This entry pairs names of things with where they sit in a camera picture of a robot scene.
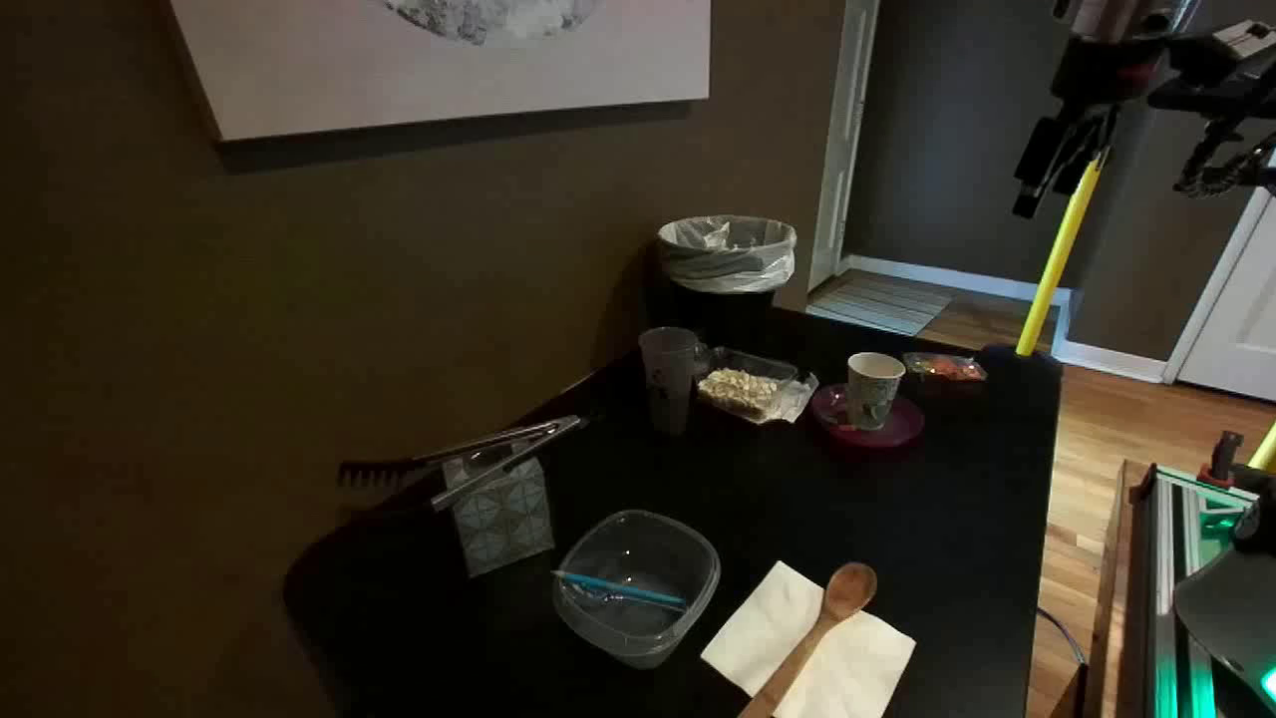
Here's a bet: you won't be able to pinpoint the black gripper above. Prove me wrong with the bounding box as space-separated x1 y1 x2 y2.
1009 107 1124 223

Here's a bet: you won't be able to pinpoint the white paper coffee cup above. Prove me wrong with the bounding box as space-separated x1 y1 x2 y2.
846 346 911 433

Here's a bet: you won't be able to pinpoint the glass cup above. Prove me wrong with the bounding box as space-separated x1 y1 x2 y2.
443 453 557 581

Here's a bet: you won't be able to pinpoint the long yellow pole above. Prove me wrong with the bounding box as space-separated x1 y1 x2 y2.
1013 150 1114 360

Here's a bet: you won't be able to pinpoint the grey door mat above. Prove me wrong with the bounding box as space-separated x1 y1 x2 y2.
803 267 959 341

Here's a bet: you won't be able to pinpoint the orange candy packet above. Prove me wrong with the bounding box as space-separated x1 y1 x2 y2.
903 346 995 388

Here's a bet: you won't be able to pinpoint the white door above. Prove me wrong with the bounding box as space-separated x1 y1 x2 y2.
1164 184 1276 408

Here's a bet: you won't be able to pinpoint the dark red saucer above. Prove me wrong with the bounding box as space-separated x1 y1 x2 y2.
809 378 930 460

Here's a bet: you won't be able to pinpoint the black and red clamp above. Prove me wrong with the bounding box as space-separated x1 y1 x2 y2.
1197 425 1247 489

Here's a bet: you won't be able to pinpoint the short yellow pole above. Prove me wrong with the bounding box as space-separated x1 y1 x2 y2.
1245 417 1276 479

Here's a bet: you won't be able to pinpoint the clear bag of snacks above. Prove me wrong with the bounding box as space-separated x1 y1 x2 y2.
693 350 822 430

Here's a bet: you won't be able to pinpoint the clear plastic tumbler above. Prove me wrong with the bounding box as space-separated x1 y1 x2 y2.
635 323 706 440

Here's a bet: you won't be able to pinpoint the wooden spoon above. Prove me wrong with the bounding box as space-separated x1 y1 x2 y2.
740 559 886 718

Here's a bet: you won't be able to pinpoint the white paper napkin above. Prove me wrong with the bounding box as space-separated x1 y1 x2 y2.
698 559 922 718

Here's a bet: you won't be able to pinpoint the clear plastic food container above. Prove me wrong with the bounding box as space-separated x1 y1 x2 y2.
547 507 728 675

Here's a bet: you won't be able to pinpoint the blue straw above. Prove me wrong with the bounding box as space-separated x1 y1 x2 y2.
555 565 693 612

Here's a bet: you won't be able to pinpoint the metal tongs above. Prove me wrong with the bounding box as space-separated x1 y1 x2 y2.
427 409 589 515

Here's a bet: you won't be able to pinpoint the white door frame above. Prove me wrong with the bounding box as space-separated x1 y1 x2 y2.
799 0 886 299

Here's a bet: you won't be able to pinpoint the white canvas wall picture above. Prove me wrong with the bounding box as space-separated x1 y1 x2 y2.
169 0 718 147

